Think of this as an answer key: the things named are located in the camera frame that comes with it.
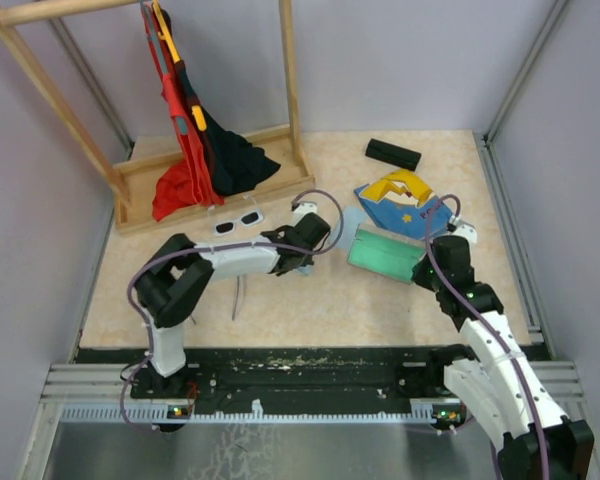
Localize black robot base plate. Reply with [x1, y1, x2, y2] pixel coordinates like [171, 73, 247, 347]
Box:
[130, 347, 468, 424]

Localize wooden clothes rack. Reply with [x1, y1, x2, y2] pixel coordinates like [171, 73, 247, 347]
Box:
[0, 1, 315, 235]

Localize black hanging garment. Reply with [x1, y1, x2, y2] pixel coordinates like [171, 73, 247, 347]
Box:
[178, 69, 283, 197]

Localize light blue lens cloth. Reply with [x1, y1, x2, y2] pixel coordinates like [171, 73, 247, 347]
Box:
[329, 206, 368, 250]
[296, 265, 314, 276]

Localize grey blue sunglasses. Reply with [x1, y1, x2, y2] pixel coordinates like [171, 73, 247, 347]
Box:
[231, 275, 247, 321]

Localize black glasses case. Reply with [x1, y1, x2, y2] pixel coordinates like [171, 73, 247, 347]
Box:
[365, 139, 422, 171]

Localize purple cable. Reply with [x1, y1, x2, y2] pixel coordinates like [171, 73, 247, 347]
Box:
[118, 189, 345, 434]
[424, 193, 551, 480]

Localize grey glasses case green lining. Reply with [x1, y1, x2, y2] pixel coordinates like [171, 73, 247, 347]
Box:
[347, 224, 425, 284]

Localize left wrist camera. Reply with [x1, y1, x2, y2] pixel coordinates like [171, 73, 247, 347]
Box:
[291, 201, 318, 218]

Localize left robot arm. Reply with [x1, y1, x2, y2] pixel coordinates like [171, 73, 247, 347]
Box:
[127, 212, 330, 397]

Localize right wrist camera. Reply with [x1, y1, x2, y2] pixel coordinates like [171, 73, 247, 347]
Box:
[447, 222, 478, 244]

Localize grey red clothes hanger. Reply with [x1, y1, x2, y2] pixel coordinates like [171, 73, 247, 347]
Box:
[140, 1, 190, 136]

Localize red hanging garment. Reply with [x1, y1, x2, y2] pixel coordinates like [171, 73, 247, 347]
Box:
[140, 4, 226, 207]

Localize blue yellow folded cloth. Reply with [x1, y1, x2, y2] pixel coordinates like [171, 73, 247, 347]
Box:
[354, 169, 452, 240]

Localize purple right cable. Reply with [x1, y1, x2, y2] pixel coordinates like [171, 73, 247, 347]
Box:
[424, 193, 551, 480]

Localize light blue flat lens cloth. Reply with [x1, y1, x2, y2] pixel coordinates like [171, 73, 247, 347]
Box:
[329, 206, 368, 250]

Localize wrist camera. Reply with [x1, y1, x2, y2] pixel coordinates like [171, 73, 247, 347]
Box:
[447, 222, 478, 244]
[291, 201, 318, 218]

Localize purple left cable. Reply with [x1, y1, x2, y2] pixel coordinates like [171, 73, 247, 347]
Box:
[118, 189, 345, 434]

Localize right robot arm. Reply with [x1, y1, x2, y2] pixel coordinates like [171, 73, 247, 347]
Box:
[412, 235, 595, 479]

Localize yellow clothes hanger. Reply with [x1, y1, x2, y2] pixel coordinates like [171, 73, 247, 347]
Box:
[152, 0, 207, 131]

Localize white sunglasses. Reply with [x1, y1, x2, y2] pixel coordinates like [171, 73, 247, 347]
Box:
[206, 194, 265, 237]

